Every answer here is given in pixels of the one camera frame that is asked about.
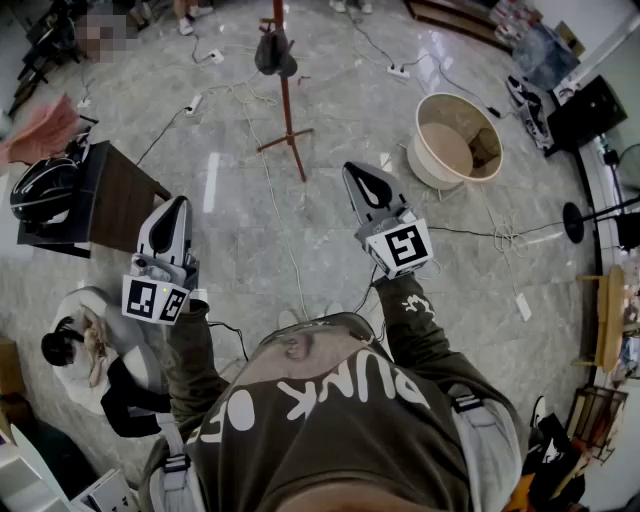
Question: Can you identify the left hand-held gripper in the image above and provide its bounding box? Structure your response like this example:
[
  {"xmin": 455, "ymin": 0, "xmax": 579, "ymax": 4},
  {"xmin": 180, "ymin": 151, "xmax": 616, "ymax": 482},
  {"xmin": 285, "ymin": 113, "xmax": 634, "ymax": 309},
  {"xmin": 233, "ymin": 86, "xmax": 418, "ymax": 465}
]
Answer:
[{"xmin": 121, "ymin": 195, "xmax": 201, "ymax": 326}]

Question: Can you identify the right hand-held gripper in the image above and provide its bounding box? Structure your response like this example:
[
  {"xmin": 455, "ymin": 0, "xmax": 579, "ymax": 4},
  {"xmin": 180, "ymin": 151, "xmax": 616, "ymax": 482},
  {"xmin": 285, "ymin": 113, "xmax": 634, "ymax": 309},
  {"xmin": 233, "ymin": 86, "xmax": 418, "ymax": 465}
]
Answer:
[{"xmin": 342, "ymin": 160, "xmax": 434, "ymax": 280}]

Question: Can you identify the red wooden coat stand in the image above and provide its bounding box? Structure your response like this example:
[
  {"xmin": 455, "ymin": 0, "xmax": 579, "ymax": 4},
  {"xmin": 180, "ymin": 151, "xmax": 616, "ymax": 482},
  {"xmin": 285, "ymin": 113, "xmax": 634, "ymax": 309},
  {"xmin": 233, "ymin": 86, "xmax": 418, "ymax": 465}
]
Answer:
[{"xmin": 256, "ymin": 0, "xmax": 315, "ymax": 184}]

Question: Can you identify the dark grey cap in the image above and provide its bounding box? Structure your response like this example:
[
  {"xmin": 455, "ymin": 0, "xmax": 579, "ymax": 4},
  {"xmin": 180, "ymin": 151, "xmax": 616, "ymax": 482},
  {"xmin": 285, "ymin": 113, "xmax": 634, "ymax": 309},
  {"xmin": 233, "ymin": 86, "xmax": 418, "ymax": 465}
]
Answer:
[{"xmin": 253, "ymin": 27, "xmax": 300, "ymax": 78}]

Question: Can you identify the person's left forearm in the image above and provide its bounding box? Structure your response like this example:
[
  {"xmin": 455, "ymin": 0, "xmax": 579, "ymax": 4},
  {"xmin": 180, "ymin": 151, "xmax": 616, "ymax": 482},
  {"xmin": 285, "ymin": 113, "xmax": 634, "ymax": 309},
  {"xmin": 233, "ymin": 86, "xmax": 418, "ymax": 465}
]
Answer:
[{"xmin": 164, "ymin": 298, "xmax": 234, "ymax": 406}]

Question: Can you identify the person's right forearm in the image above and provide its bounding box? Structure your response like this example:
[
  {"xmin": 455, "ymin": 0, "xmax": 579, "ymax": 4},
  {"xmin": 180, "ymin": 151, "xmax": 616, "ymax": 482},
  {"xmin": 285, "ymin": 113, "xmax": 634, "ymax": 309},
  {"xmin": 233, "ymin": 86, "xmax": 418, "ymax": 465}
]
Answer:
[{"xmin": 372, "ymin": 273, "xmax": 454, "ymax": 364}]

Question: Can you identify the dark wooden side table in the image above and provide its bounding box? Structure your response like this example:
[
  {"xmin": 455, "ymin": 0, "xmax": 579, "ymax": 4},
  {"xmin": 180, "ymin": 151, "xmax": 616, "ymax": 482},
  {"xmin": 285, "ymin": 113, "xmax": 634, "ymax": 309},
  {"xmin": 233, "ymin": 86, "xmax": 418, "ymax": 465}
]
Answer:
[{"xmin": 17, "ymin": 139, "xmax": 172, "ymax": 260}]

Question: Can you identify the round beige basket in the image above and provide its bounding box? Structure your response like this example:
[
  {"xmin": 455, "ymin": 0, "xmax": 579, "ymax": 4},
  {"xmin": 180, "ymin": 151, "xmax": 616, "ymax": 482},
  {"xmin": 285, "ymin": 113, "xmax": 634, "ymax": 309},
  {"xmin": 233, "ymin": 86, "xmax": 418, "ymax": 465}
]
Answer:
[{"xmin": 406, "ymin": 92, "xmax": 503, "ymax": 191}]

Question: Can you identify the white beanbag chair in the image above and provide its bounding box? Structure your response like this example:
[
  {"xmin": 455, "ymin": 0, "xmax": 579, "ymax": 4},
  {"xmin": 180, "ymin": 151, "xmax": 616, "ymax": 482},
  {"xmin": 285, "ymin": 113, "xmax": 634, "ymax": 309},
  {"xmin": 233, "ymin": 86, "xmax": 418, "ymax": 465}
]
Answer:
[{"xmin": 49, "ymin": 287, "xmax": 164, "ymax": 416}]

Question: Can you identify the brown round pouf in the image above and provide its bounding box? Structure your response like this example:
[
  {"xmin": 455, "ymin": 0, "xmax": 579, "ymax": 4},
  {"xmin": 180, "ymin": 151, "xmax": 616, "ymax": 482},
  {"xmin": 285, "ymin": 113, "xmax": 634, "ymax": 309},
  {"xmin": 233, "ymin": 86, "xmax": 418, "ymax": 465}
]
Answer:
[{"xmin": 467, "ymin": 127, "xmax": 501, "ymax": 169}]

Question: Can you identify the black backpack white trim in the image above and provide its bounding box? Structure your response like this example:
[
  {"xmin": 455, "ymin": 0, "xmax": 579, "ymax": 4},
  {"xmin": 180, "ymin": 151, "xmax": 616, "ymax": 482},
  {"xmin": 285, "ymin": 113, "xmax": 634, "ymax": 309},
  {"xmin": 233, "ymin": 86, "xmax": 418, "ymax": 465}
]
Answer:
[{"xmin": 9, "ymin": 157, "xmax": 84, "ymax": 236}]

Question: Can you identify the pink cloth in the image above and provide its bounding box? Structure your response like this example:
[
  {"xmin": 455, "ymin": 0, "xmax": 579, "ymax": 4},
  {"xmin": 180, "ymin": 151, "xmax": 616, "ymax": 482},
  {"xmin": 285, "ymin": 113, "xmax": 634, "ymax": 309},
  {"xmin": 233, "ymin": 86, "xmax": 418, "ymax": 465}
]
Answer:
[{"xmin": 0, "ymin": 92, "xmax": 81, "ymax": 166}]

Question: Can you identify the black white patterned bag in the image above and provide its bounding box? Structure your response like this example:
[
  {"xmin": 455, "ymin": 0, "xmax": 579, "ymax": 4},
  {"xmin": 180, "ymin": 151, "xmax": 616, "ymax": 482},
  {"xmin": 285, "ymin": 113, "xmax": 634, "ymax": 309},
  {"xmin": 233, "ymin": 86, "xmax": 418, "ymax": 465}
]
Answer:
[{"xmin": 504, "ymin": 74, "xmax": 554, "ymax": 151}]

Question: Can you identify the wooden low shelf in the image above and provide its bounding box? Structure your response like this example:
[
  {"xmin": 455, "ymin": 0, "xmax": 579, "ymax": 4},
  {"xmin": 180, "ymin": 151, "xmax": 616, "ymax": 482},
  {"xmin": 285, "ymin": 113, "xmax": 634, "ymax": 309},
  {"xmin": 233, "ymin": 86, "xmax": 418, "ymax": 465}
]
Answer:
[{"xmin": 404, "ymin": 0, "xmax": 516, "ymax": 51}]

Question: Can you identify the black stand round base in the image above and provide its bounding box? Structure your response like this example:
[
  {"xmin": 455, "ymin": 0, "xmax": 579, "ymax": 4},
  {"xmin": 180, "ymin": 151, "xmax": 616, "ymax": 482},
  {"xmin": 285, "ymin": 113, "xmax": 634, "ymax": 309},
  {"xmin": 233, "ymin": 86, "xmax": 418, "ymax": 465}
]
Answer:
[{"xmin": 562, "ymin": 194, "xmax": 640, "ymax": 246}]

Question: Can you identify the brown cardboard box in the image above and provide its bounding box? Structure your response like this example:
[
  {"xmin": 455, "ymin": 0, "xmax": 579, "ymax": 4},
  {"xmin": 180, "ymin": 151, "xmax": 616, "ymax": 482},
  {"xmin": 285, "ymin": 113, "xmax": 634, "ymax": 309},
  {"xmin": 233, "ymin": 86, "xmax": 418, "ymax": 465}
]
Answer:
[{"xmin": 0, "ymin": 337, "xmax": 26, "ymax": 401}]

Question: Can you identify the blue grey cloth bundle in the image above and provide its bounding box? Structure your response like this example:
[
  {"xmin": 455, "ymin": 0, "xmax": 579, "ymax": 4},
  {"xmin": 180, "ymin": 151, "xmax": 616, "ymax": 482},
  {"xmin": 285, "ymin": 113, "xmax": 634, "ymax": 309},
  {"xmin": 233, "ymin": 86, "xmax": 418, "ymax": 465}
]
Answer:
[{"xmin": 512, "ymin": 22, "xmax": 581, "ymax": 91}]

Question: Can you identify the black low table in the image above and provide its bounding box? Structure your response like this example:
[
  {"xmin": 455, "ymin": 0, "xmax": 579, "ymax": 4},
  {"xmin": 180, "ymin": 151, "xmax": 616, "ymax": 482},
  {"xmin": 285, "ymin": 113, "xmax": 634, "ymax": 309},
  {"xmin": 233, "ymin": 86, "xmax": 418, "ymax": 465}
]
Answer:
[{"xmin": 544, "ymin": 74, "xmax": 629, "ymax": 159}]

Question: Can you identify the dark wooden chair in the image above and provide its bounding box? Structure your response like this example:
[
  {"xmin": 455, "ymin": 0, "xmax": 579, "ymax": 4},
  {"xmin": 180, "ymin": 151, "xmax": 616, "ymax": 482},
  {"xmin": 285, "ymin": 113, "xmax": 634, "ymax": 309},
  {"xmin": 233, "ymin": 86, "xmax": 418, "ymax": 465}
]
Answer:
[{"xmin": 9, "ymin": 0, "xmax": 81, "ymax": 116}]

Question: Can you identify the person's torso brown printed shirt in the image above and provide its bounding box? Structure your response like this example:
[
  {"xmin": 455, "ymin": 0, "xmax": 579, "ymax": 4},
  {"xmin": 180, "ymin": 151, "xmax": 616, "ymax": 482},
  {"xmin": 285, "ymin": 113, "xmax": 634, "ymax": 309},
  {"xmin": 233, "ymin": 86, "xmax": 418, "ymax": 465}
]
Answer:
[{"xmin": 139, "ymin": 312, "xmax": 529, "ymax": 512}]

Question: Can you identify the light wooden stand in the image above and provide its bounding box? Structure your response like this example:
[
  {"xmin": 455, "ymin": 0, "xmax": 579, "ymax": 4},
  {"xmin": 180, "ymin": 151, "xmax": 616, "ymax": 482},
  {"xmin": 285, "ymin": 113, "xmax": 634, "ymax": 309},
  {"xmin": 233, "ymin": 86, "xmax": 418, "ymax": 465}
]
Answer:
[{"xmin": 572, "ymin": 264, "xmax": 629, "ymax": 374}]

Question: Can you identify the white cabinet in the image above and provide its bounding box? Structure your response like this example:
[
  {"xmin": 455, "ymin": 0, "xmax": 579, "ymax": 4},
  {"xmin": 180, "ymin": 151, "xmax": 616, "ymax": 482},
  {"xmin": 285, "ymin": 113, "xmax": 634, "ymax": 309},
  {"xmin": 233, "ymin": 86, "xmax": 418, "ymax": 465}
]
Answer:
[{"xmin": 0, "ymin": 424, "xmax": 141, "ymax": 512}]

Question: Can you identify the black floor cable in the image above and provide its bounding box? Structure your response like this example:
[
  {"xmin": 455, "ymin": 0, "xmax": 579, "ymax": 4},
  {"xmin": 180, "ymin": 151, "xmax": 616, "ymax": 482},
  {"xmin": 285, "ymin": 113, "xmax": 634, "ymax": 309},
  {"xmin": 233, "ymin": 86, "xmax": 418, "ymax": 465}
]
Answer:
[{"xmin": 427, "ymin": 219, "xmax": 566, "ymax": 239}]

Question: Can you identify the long white cable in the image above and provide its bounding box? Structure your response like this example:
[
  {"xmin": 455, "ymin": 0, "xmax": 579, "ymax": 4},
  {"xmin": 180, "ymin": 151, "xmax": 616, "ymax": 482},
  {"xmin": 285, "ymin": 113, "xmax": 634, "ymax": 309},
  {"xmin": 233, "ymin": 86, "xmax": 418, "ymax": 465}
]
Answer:
[{"xmin": 227, "ymin": 82, "xmax": 311, "ymax": 321}]

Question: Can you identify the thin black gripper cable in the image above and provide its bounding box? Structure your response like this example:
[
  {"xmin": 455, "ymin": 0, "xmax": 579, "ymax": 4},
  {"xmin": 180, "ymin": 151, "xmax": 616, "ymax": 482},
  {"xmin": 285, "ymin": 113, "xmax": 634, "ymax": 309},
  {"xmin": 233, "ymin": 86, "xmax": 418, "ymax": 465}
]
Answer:
[{"xmin": 207, "ymin": 319, "xmax": 250, "ymax": 362}]

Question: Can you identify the coiled white cable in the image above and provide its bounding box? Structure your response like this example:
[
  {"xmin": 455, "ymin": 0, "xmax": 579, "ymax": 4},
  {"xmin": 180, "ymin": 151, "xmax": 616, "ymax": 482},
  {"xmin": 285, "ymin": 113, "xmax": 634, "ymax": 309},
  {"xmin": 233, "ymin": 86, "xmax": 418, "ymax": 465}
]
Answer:
[{"xmin": 479, "ymin": 187, "xmax": 532, "ymax": 301}]

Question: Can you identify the grey shoulder strap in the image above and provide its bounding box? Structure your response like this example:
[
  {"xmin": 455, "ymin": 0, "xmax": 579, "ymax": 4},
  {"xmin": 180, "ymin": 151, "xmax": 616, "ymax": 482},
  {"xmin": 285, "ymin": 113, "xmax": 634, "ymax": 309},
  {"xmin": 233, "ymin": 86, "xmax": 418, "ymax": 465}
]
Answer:
[
  {"xmin": 449, "ymin": 383, "xmax": 521, "ymax": 512},
  {"xmin": 149, "ymin": 412, "xmax": 201, "ymax": 512}
]

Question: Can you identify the wire frame rack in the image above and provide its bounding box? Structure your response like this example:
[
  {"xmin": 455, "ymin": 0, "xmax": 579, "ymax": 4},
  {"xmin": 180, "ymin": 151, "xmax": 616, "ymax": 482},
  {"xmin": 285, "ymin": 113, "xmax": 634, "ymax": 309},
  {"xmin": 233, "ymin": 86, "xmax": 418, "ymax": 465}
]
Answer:
[{"xmin": 564, "ymin": 384, "xmax": 629, "ymax": 464}]

